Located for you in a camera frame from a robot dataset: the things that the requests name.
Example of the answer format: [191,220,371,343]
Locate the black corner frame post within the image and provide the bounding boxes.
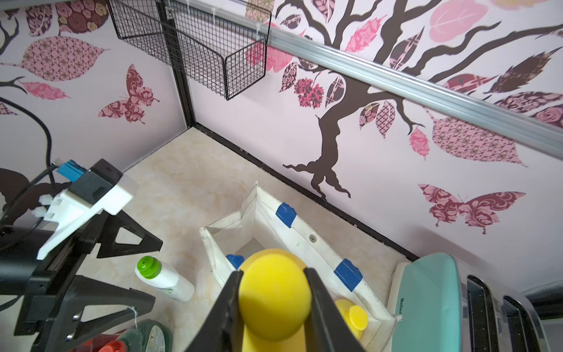
[156,1,196,129]

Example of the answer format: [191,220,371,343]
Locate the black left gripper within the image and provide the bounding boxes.
[1,211,163,351]

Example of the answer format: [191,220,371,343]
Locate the orange soap bottle yellow cap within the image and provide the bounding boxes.
[238,249,312,351]
[334,299,369,340]

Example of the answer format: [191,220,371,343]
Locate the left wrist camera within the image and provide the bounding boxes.
[32,159,139,260]

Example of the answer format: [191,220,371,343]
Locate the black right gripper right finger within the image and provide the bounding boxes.
[303,268,364,352]

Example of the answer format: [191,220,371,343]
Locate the white canvas Doraemon shopping bag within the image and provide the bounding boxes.
[199,185,397,351]

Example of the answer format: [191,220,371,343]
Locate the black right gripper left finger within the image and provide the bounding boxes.
[186,271,243,352]

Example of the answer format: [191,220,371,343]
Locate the black wire basket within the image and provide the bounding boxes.
[109,1,271,100]

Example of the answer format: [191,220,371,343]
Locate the aluminium rail back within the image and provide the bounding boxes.
[188,0,563,160]

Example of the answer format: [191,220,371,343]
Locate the dark green soap bottle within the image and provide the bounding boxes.
[117,319,173,352]

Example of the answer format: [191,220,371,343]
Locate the white bottle green cap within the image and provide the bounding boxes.
[134,256,195,302]

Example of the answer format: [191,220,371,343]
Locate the dark red soap bottle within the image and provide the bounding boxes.
[71,334,128,352]

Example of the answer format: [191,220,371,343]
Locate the mint green toaster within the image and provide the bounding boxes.
[385,253,550,351]

